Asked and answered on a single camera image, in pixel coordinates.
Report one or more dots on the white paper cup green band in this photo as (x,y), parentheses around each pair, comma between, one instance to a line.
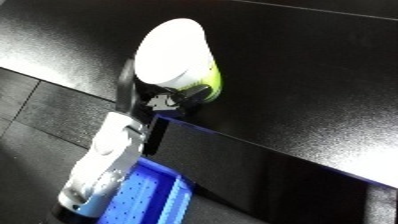
(171,50)

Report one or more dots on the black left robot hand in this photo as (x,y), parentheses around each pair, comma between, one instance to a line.
(127,96)

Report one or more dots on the pale left robot arm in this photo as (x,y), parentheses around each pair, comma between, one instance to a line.
(106,160)

